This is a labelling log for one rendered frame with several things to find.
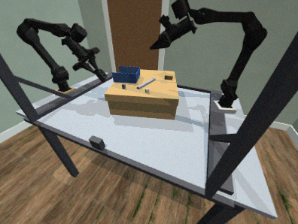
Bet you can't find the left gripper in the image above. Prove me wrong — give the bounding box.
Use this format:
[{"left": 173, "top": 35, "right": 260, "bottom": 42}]
[{"left": 71, "top": 45, "right": 100, "bottom": 74}]

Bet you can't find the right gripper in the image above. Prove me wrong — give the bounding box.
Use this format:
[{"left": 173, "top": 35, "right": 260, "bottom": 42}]
[{"left": 150, "top": 24, "right": 182, "bottom": 50}]

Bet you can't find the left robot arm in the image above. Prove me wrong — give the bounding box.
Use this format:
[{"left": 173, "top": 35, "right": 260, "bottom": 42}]
[{"left": 17, "top": 18, "right": 87, "bottom": 92}]

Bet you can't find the light grey long flat bar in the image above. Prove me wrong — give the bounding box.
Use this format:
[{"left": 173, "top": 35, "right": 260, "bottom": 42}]
[{"left": 137, "top": 78, "right": 156, "bottom": 89}]

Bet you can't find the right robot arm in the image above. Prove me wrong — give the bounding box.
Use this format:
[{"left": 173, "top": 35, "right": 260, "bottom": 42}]
[{"left": 171, "top": 0, "right": 267, "bottom": 108}]

